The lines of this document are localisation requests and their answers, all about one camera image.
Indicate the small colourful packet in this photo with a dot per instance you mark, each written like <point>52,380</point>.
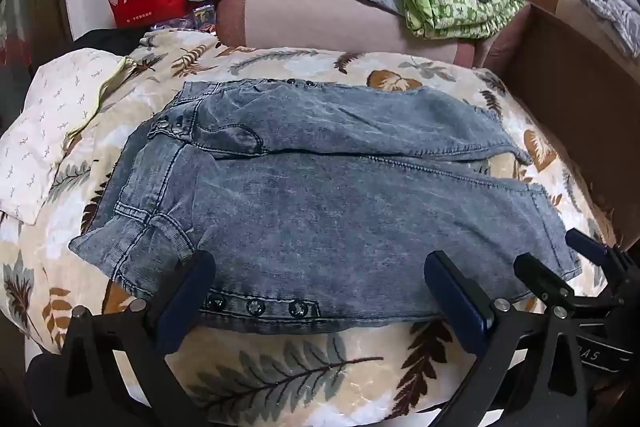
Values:
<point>202,16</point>

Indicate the blue denim pants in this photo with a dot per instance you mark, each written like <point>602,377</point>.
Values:
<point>325,202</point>

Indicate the dark cloth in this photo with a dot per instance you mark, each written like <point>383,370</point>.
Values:
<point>102,41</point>

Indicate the white patterned pillow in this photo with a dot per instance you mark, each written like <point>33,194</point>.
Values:
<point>55,122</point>

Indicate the pink bolster cushion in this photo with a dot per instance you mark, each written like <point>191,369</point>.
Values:
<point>325,19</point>

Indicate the brown wooden furniture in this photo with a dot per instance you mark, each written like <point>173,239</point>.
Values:
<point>25,22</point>

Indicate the cardboard box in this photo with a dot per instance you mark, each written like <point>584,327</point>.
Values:
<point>565,107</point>

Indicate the leaf print blanket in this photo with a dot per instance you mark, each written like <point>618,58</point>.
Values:
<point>310,372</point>

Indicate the grey crumpled cloth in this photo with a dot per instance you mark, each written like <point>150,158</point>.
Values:
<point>612,17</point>

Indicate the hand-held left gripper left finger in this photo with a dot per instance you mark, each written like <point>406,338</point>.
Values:
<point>184,302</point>

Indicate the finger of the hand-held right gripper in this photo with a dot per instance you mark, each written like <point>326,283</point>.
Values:
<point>542,279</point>
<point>587,247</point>

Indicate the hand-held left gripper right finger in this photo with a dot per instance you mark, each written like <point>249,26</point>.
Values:
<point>457,302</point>

